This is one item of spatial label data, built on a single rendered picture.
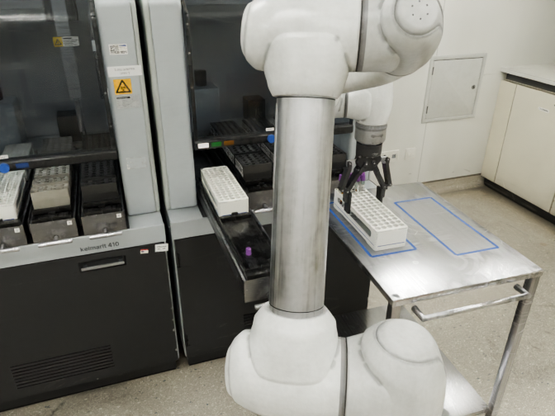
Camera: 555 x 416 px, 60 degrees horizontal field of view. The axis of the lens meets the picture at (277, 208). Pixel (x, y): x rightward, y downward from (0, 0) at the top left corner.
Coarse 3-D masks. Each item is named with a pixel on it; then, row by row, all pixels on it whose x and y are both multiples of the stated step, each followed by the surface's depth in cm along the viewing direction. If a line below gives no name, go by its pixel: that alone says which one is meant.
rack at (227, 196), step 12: (204, 168) 176; (216, 168) 176; (228, 168) 176; (204, 180) 176; (216, 180) 167; (228, 180) 168; (216, 192) 158; (228, 192) 158; (240, 192) 159; (216, 204) 154; (228, 204) 152; (240, 204) 154
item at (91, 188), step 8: (88, 184) 159; (96, 184) 159; (104, 184) 160; (112, 184) 161; (88, 192) 159; (96, 192) 160; (104, 192) 161; (112, 192) 162; (88, 200) 160; (96, 200) 161
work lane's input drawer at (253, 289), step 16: (208, 208) 161; (224, 224) 151; (240, 224) 152; (256, 224) 150; (224, 240) 142; (240, 240) 143; (256, 240) 143; (240, 256) 135; (256, 256) 135; (240, 272) 127; (256, 272) 125; (240, 288) 129; (256, 288) 126; (256, 304) 124
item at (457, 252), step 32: (416, 192) 169; (416, 224) 149; (448, 224) 149; (352, 256) 135; (384, 256) 132; (416, 256) 132; (448, 256) 132; (480, 256) 132; (512, 256) 133; (384, 288) 119; (416, 288) 119; (448, 288) 119; (480, 288) 122; (352, 320) 189; (512, 352) 140; (448, 384) 161
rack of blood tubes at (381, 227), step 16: (336, 192) 155; (352, 192) 154; (368, 192) 154; (336, 208) 157; (352, 208) 145; (368, 208) 144; (384, 208) 144; (352, 224) 146; (368, 224) 136; (384, 224) 137; (400, 224) 136; (368, 240) 137; (384, 240) 134; (400, 240) 135
